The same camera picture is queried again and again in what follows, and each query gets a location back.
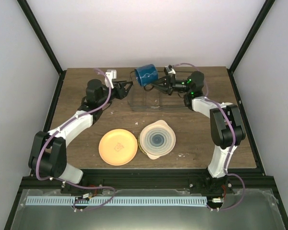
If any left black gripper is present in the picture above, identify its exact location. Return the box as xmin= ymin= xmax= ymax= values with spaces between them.
xmin=98 ymin=80 xmax=133 ymax=107

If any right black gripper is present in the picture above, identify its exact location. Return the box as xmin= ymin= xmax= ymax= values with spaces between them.
xmin=151 ymin=74 xmax=191 ymax=96

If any dark wire dish rack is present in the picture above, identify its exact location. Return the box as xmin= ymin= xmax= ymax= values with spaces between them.
xmin=127 ymin=71 xmax=188 ymax=112

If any blue enamel mug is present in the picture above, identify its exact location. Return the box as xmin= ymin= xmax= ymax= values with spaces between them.
xmin=134 ymin=64 xmax=158 ymax=92

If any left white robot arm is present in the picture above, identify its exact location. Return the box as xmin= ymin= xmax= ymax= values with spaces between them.
xmin=28 ymin=79 xmax=133 ymax=194

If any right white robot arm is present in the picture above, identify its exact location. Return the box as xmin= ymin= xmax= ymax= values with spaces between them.
xmin=150 ymin=71 xmax=246 ymax=193

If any yellow patterned plate underneath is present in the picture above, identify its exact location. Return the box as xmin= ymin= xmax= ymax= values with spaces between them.
xmin=137 ymin=133 xmax=147 ymax=155

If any orange plastic plate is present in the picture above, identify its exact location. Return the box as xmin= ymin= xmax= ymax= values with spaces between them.
xmin=98 ymin=129 xmax=138 ymax=166

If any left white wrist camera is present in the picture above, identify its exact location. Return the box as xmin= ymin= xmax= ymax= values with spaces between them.
xmin=105 ymin=69 xmax=117 ymax=89

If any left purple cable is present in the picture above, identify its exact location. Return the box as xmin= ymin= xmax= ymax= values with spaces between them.
xmin=35 ymin=68 xmax=116 ymax=213

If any purple cable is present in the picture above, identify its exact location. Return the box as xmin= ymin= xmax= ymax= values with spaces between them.
xmin=172 ymin=62 xmax=246 ymax=212
xmin=35 ymin=68 xmax=116 ymax=213

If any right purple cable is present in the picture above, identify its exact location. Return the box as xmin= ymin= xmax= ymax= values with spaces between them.
xmin=172 ymin=62 xmax=246 ymax=212

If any black aluminium frame rail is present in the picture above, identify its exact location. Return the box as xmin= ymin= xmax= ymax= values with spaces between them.
xmin=21 ymin=169 xmax=276 ymax=192

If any light blue slotted cable duct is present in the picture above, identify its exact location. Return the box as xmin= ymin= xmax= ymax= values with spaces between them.
xmin=25 ymin=196 xmax=207 ymax=207

